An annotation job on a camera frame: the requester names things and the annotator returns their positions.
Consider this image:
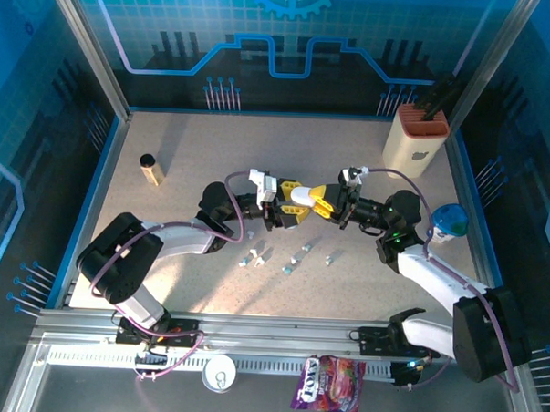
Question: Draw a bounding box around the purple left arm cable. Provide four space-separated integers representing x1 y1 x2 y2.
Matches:
84 163 259 388

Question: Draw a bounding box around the yogurt cup blue lid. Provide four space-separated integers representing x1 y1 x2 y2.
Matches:
428 201 471 246

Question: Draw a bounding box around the purple candy bag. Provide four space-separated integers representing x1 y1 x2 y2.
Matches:
290 352 368 412

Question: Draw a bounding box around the white earbud charging case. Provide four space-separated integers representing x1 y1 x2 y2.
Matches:
289 184 318 208

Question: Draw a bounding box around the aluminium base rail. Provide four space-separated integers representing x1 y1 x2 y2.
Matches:
29 304 524 364

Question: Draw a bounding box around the white pull-tab can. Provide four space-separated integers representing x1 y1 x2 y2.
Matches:
200 353 238 395

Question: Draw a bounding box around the aluminium frame post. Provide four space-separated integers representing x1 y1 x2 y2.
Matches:
447 0 544 134
36 0 139 123

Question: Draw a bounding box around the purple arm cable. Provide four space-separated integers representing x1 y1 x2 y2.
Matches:
356 166 531 396
84 163 259 388

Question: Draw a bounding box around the cream knife block orange top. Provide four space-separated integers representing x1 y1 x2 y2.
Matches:
380 100 453 181

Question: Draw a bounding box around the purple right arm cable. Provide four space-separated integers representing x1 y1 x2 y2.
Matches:
356 166 531 396

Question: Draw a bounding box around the white slotted cable duct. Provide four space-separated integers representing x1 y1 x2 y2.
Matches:
47 348 395 382

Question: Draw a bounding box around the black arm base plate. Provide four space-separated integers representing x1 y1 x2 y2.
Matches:
348 324 443 360
115 314 203 350

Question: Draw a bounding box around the aluminium table side rail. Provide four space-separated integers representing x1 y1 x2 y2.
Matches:
53 109 134 313
436 129 512 329

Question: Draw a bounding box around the amber bottle black cap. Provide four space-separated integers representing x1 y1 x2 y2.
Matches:
137 151 167 188

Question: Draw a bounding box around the black control box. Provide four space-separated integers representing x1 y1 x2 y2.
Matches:
389 356 429 391

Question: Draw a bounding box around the black handled knife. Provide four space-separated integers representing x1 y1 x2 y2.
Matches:
415 73 451 109
420 75 455 117
423 82 460 124

